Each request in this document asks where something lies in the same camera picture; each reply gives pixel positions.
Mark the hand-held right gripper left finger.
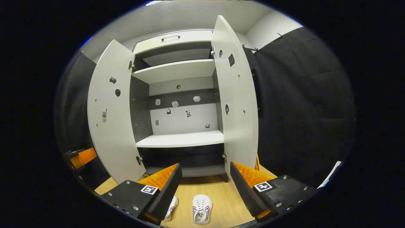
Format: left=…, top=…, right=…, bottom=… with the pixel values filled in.
left=99, top=163, right=183, bottom=226

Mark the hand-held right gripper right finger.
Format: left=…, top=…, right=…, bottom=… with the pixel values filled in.
left=230, top=161, right=318, bottom=222

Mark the white striped canvas shoe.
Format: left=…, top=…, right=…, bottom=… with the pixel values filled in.
left=192, top=194, right=213, bottom=225
left=164, top=196, right=179, bottom=222

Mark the white shoe cabinet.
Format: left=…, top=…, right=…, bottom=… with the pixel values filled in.
left=129, top=29, right=230, bottom=183

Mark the black backdrop cloth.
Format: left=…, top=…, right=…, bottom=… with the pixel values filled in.
left=244, top=26, right=356, bottom=189
left=54, top=52, right=111, bottom=190

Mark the white paper sheet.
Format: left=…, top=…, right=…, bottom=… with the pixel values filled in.
left=317, top=161, right=343, bottom=189

